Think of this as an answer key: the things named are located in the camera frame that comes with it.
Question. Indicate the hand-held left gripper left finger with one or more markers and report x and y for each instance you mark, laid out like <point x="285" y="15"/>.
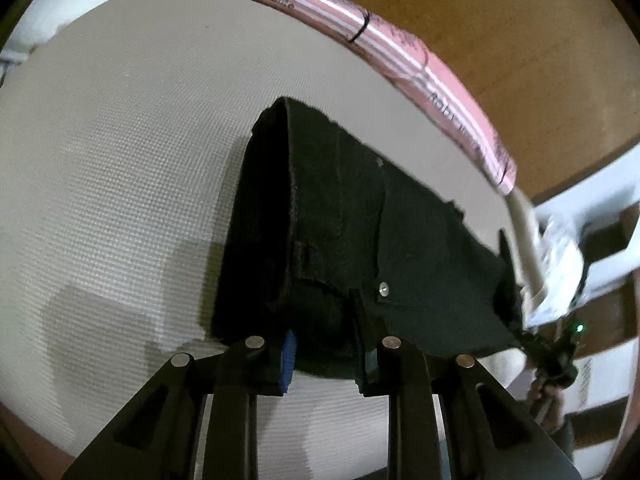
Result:
<point x="289" y="362"/>

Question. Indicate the person's right hand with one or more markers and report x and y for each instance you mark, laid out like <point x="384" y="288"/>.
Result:
<point x="545" y="400"/>

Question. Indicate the white wooden bed rail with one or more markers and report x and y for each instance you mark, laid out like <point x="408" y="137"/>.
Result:
<point x="600" y="210"/>

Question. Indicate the beige satin blanket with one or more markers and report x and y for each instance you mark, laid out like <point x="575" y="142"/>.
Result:
<point x="525" y="240"/>

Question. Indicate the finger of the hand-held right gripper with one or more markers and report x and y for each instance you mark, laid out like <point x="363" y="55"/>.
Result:
<point x="511" y="290"/>

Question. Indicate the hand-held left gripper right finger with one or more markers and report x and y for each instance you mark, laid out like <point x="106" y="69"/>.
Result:
<point x="372" y="372"/>

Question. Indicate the black pants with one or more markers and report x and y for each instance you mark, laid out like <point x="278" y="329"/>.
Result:
<point x="350" y="210"/>

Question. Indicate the white dotted cloth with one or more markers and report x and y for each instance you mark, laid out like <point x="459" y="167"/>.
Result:
<point x="560" y="260"/>

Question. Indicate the wooden headboard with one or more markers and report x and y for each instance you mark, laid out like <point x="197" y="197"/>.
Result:
<point x="525" y="35"/>

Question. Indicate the pink striped bolster pillow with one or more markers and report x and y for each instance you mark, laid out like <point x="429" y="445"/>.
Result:
<point x="400" y="55"/>

